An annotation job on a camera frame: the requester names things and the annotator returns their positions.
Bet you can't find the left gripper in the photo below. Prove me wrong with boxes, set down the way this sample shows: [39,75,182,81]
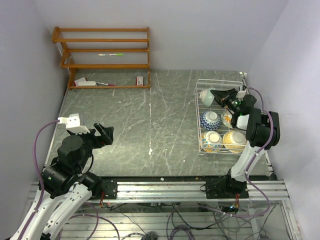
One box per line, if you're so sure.
[66,121,113,171]

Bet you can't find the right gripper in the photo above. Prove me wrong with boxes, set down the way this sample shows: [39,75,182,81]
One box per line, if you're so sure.
[210,89,241,115]

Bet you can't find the pale green ribbed bowl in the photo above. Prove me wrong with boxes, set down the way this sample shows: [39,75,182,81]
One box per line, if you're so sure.
[199,87,215,108]

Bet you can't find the orange flower bowl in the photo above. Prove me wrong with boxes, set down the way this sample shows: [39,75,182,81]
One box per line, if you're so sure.
[221,110,232,128]

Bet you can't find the red patterned bowl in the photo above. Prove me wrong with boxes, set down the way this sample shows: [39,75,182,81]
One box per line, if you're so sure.
[200,111,221,131]

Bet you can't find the blue yellow patterned bowl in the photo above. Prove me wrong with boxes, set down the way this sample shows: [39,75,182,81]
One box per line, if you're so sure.
[222,130,247,154]

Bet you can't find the orange blue patterned bowl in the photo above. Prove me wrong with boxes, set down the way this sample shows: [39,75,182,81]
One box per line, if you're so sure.
[199,131,223,153]

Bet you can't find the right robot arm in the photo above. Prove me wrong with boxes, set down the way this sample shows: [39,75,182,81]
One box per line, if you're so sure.
[210,88,281,198]

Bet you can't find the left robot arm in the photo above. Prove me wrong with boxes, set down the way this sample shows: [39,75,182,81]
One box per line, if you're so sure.
[11,123,114,240]

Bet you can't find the wooden shelf rack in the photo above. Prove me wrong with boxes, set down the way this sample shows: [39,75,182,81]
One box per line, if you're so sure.
[51,26,151,90]

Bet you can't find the pink white pen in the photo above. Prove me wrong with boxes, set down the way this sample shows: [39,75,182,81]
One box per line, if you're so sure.
[96,82,115,87]

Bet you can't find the small red white box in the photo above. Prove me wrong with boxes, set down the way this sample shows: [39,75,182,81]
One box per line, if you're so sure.
[135,76,144,87]

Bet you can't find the green white pen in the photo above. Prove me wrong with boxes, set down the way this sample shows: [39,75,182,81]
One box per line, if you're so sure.
[98,53,124,57]

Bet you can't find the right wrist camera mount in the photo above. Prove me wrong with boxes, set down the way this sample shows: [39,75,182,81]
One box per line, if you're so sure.
[236,85,247,102]

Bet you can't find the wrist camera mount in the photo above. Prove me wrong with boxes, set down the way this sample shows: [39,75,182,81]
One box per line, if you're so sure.
[57,113,90,135]
[236,85,247,102]

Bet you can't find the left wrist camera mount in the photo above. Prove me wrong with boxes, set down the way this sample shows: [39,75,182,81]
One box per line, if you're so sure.
[57,113,90,135]

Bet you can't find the white wire dish rack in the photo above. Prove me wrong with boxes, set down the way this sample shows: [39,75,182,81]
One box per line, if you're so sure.
[194,79,246,155]

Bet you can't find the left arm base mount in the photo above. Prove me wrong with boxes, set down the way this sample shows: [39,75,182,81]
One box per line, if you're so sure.
[100,179,118,200]

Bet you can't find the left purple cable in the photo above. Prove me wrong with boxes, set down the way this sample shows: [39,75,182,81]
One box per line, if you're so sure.
[14,119,66,240]

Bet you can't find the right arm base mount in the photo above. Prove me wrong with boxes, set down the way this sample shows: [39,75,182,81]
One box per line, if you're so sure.
[200,175,249,199]

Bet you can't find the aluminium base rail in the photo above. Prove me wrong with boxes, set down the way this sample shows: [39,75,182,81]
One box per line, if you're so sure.
[27,180,291,203]

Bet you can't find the cable bundle under table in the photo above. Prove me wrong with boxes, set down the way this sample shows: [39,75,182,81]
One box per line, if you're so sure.
[62,199,281,240]

